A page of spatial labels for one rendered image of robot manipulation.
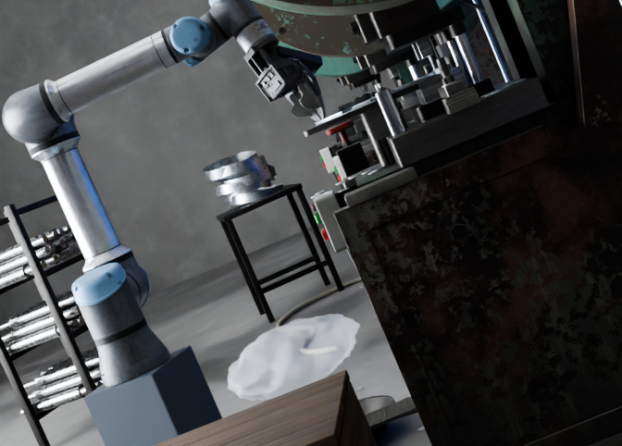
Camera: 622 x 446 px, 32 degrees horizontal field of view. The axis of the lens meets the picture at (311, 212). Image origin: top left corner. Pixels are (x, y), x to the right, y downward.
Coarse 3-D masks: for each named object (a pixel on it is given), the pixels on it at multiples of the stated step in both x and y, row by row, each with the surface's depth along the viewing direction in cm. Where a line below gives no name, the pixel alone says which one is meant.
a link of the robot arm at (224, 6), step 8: (216, 0) 237; (224, 0) 236; (232, 0) 235; (240, 0) 236; (248, 0) 237; (216, 8) 237; (224, 8) 236; (232, 8) 235; (240, 8) 235; (248, 8) 236; (216, 16) 236; (224, 16) 235; (232, 16) 235; (240, 16) 235; (248, 16) 235; (256, 16) 236; (224, 24) 236; (232, 24) 236; (240, 24) 235; (248, 24) 234; (232, 32) 237; (240, 32) 238
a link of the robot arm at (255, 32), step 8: (256, 24) 235; (264, 24) 235; (248, 32) 234; (256, 32) 234; (264, 32) 234; (272, 32) 236; (240, 40) 236; (248, 40) 234; (256, 40) 234; (248, 48) 235
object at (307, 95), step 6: (300, 84) 234; (306, 84) 234; (300, 90) 233; (306, 90) 234; (312, 90) 234; (306, 96) 233; (312, 96) 234; (318, 96) 234; (300, 102) 231; (306, 102) 232; (312, 102) 233; (318, 102) 234; (318, 108) 234; (324, 108) 234; (318, 114) 235; (324, 114) 234
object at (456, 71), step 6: (450, 72) 220; (456, 72) 220; (462, 72) 220; (432, 78) 220; (438, 78) 220; (456, 78) 220; (462, 78) 220; (420, 84) 220; (426, 84) 220; (432, 84) 220; (438, 84) 220; (420, 90) 220; (426, 90) 220; (432, 90) 220; (420, 96) 227; (426, 96) 220; (432, 96) 220; (438, 96) 220; (420, 102) 234; (426, 102) 220
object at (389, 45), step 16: (432, 16) 216; (448, 16) 216; (464, 16) 217; (400, 32) 217; (416, 32) 217; (432, 32) 217; (448, 32) 233; (464, 32) 217; (384, 48) 235; (400, 48) 229
